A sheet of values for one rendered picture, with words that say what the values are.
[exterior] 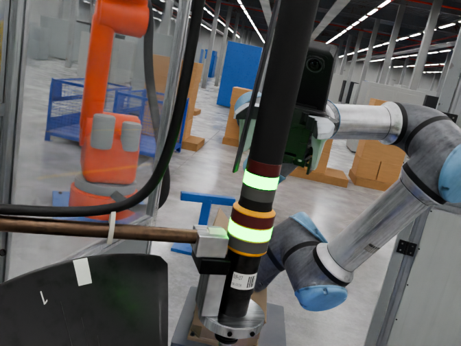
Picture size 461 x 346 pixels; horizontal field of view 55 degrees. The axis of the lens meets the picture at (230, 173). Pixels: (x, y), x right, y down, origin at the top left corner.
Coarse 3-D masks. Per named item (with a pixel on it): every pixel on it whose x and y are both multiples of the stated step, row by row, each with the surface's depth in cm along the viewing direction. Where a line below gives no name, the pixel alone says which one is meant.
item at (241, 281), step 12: (228, 252) 45; (240, 264) 44; (252, 264) 44; (228, 276) 44; (240, 276) 44; (252, 276) 44; (228, 288) 45; (240, 288) 44; (252, 288) 45; (228, 300) 45; (240, 300) 45; (228, 312) 45; (240, 312) 45; (216, 336) 47
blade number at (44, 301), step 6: (36, 288) 51; (42, 288) 51; (48, 288) 51; (36, 294) 50; (42, 294) 51; (48, 294) 51; (36, 300) 50; (42, 300) 50; (48, 300) 51; (36, 306) 50; (42, 306) 50; (48, 306) 50; (54, 306) 51
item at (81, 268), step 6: (84, 258) 55; (78, 264) 54; (84, 264) 54; (78, 270) 54; (84, 270) 54; (78, 276) 53; (84, 276) 54; (90, 276) 54; (78, 282) 53; (84, 282) 53; (90, 282) 54
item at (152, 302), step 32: (96, 256) 55; (128, 256) 58; (160, 256) 61; (0, 288) 49; (32, 288) 50; (64, 288) 52; (96, 288) 54; (128, 288) 55; (160, 288) 58; (0, 320) 48; (32, 320) 49; (64, 320) 51; (96, 320) 52; (128, 320) 53; (160, 320) 55
